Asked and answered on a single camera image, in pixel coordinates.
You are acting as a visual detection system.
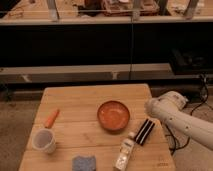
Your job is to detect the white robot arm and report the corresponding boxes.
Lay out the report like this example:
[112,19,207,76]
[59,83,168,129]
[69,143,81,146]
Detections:
[145,91,213,151]

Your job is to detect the orange ceramic bowl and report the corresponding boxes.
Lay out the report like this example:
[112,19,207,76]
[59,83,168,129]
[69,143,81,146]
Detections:
[97,101,130,132]

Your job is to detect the wooden table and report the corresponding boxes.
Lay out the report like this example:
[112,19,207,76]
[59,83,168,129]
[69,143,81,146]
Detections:
[18,83,177,171]

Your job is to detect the black white striped box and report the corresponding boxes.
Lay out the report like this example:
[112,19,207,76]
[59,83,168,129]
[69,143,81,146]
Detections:
[134,119,155,145]

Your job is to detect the orange carrot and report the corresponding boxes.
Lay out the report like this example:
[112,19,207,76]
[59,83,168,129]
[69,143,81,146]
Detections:
[44,109,60,129]

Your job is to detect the white plastic bottle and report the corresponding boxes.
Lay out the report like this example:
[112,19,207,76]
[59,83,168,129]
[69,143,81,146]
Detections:
[114,132,135,171]

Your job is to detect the blue sponge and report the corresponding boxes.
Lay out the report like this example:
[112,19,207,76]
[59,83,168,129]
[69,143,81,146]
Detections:
[72,156,96,171]

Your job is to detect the black equipment box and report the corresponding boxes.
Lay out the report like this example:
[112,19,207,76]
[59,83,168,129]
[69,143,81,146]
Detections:
[170,49,213,75]

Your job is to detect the white plastic cup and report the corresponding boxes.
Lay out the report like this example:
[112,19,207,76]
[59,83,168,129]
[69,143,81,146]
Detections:
[32,129,56,154]

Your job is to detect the black cable on floor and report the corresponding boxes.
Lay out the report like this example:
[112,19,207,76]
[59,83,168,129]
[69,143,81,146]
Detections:
[163,73,213,156]

